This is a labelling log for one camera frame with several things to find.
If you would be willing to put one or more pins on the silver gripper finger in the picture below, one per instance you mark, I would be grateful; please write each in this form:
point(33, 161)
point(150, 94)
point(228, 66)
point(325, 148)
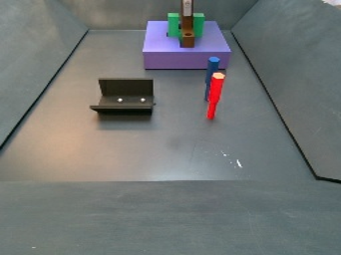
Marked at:
point(186, 8)

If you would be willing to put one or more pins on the green U-shaped block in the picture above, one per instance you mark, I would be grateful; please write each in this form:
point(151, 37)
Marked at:
point(198, 19)

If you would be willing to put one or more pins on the black angle bracket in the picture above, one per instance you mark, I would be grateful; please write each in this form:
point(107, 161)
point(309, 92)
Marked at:
point(126, 96)

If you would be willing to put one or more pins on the brown T-shaped block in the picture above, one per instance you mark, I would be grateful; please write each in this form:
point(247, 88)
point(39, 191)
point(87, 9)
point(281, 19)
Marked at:
point(186, 30)

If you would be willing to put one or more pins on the red hexagonal peg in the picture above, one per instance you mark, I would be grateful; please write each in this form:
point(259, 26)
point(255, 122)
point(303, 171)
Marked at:
point(214, 93)

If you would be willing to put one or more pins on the blue hexagonal peg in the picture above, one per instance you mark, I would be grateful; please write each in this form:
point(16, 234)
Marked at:
point(212, 63)

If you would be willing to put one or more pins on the purple board with slot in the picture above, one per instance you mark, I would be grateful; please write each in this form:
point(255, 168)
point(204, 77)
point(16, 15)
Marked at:
point(163, 54)

